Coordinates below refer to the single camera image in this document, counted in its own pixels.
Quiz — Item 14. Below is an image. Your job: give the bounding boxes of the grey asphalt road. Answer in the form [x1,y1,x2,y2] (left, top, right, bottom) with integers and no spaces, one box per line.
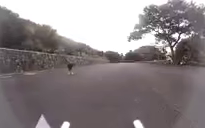
[0,61,205,128]

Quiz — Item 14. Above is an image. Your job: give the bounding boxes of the person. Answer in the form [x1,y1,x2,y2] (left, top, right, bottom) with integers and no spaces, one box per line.
[66,62,75,76]

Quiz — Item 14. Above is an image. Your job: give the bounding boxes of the dark bushy tree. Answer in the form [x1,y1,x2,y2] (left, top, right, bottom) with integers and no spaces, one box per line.
[174,34,205,66]

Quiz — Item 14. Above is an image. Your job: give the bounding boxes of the large spreading tree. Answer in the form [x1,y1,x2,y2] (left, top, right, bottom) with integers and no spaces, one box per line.
[127,0,205,64]

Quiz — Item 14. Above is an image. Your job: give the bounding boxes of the round dark bush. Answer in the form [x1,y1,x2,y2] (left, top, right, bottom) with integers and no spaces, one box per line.
[104,50,123,64]

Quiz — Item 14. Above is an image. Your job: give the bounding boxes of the robot's own part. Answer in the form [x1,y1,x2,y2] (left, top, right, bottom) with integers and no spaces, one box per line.
[60,120,71,128]
[132,119,145,128]

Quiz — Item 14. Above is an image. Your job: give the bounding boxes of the wooded hillside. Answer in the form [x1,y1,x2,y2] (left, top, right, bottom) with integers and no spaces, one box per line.
[0,0,104,57]

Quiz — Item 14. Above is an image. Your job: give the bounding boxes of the broad dark bush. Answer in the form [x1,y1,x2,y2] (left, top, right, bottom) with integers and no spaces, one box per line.
[123,45,167,62]

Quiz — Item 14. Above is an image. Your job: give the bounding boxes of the grey stone wall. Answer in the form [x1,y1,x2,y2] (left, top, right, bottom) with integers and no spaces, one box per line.
[0,46,109,76]

